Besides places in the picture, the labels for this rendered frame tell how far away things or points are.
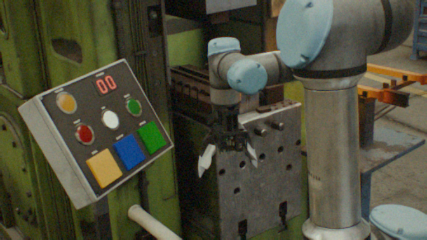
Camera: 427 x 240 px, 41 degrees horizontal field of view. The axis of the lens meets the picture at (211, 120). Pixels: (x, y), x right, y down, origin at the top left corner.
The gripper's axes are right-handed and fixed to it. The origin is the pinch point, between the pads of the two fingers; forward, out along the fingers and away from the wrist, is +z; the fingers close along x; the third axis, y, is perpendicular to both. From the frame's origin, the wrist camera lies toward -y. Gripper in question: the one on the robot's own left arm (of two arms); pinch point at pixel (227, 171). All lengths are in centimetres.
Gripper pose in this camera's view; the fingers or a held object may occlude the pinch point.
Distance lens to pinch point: 149.0
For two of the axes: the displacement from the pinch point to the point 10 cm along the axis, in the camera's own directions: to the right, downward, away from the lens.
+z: 0.5, 9.3, 3.6
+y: 2.3, 3.4, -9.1
